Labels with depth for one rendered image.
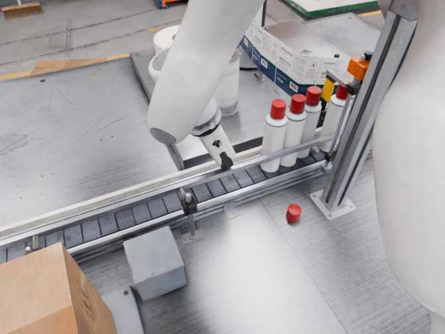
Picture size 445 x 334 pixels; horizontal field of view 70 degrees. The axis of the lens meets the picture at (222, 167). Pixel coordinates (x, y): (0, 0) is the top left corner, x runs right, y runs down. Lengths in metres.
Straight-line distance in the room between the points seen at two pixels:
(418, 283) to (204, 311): 0.52
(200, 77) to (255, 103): 0.62
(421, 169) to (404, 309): 0.61
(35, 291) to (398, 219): 0.40
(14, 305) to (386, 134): 0.43
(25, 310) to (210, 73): 0.37
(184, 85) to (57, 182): 0.61
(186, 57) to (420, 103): 0.33
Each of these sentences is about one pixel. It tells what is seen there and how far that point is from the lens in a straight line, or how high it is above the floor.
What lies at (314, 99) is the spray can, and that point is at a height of 1.07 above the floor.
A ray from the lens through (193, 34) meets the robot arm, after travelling 0.47.
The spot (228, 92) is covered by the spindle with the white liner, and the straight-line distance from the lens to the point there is 0.97.
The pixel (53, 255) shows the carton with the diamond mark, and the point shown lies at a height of 1.12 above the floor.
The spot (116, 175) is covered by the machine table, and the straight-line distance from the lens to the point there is 0.95.
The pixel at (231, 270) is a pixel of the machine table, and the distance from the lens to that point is 0.74.
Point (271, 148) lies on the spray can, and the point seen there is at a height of 0.97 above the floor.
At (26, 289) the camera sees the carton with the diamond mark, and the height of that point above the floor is 1.12.
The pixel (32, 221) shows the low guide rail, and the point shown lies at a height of 0.91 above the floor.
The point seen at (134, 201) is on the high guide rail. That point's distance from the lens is 0.70.
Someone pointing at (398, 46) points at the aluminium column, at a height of 1.27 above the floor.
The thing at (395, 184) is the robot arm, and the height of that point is 1.35.
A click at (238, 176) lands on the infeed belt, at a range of 0.83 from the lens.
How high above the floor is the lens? 1.50
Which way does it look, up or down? 47 degrees down
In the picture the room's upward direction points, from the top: straight up
